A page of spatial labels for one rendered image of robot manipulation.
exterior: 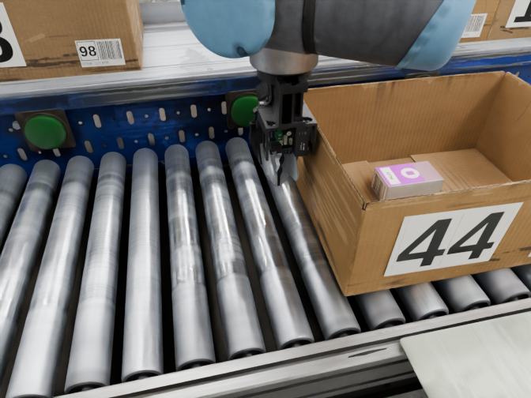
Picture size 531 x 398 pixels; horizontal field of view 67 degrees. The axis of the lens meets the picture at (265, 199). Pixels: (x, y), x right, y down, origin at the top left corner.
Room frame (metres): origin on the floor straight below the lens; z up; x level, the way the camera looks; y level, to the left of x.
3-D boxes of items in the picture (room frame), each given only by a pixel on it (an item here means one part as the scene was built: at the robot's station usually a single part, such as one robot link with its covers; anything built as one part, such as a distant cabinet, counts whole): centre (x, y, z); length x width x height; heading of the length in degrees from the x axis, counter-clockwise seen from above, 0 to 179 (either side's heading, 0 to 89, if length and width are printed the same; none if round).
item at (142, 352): (0.46, 0.20, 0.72); 0.52 x 0.05 x 0.05; 12
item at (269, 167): (0.50, -0.01, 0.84); 0.06 x 0.03 x 0.09; 12
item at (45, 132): (0.66, 0.42, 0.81); 0.07 x 0.01 x 0.07; 102
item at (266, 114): (0.50, -0.03, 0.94); 0.09 x 0.08 x 0.12; 12
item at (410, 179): (0.54, -0.24, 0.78); 0.10 x 0.06 x 0.05; 102
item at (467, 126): (0.51, -0.27, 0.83); 0.39 x 0.29 x 0.17; 102
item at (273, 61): (0.51, -0.03, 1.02); 0.10 x 0.09 x 0.05; 102
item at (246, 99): (0.74, 0.04, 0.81); 0.07 x 0.01 x 0.07; 102
